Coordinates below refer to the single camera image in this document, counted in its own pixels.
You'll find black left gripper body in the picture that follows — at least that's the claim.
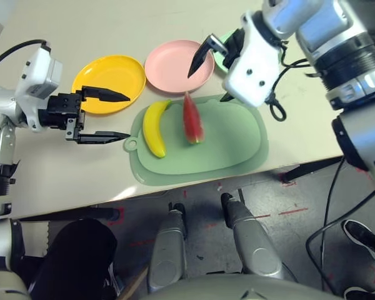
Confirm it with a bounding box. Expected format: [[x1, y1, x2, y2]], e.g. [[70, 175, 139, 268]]
[[46, 90, 87, 144]]

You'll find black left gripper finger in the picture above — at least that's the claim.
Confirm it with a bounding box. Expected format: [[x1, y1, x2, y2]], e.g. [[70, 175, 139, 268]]
[[76, 131, 131, 145], [81, 86, 131, 103]]

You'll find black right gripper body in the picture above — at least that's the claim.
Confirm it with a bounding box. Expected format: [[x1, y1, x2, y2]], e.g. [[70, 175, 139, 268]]
[[221, 27, 248, 69]]

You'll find red toy watermelon slice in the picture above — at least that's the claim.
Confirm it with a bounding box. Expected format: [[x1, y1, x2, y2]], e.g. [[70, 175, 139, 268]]
[[182, 91, 206, 145]]

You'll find yellow plastic plate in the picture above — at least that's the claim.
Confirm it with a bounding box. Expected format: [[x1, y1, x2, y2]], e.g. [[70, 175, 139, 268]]
[[71, 55, 146, 116]]

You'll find pink plastic plate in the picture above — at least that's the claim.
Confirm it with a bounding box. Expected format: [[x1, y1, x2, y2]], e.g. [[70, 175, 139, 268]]
[[144, 39, 215, 94]]

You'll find green cutting board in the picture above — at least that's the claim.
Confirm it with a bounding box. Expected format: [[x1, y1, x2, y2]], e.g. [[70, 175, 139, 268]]
[[122, 94, 269, 186]]

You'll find yellow toy banana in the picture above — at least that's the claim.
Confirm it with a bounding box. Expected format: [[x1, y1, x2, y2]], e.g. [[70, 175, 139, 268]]
[[142, 99, 173, 158]]

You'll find white serrated strip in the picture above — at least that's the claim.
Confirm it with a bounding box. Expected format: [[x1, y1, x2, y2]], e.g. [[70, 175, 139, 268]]
[[45, 220, 53, 256]]

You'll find black table leg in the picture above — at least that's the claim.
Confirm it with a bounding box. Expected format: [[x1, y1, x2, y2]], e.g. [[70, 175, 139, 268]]
[[282, 155, 345, 184]]

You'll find wooden stick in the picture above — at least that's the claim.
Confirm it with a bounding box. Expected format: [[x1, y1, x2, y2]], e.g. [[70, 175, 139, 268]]
[[120, 265, 149, 300]]

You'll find silver right robot leg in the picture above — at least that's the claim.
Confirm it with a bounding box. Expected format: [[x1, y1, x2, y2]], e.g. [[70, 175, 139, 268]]
[[221, 192, 293, 281]]

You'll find beige robot torso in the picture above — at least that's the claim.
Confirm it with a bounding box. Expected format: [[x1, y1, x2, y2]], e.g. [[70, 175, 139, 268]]
[[143, 273, 332, 300]]

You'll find black sneaker with white sole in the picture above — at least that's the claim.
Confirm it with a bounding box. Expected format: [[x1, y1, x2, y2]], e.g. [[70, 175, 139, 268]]
[[341, 219, 375, 267], [343, 286, 375, 300]]

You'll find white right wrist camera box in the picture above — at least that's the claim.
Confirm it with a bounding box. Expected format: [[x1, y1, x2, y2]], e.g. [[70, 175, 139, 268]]
[[223, 11, 283, 109]]

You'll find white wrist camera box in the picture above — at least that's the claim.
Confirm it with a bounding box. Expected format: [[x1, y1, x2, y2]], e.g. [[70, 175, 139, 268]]
[[14, 46, 64, 133], [223, 11, 283, 109]]

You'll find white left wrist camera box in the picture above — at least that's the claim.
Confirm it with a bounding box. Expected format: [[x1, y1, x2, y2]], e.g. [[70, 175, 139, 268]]
[[14, 46, 64, 133]]

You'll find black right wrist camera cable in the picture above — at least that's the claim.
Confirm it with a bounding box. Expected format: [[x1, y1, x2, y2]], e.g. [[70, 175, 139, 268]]
[[267, 39, 315, 122]]

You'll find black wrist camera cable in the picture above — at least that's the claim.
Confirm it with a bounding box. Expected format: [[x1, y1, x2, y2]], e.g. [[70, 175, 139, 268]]
[[0, 39, 52, 74], [267, 39, 315, 122]]

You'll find black left wrist camera cable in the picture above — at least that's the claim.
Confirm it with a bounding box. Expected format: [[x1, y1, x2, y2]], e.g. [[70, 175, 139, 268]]
[[0, 39, 52, 74]]

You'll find black floor cable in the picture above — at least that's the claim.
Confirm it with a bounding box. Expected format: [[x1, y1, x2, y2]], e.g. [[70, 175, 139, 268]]
[[306, 156, 375, 294]]

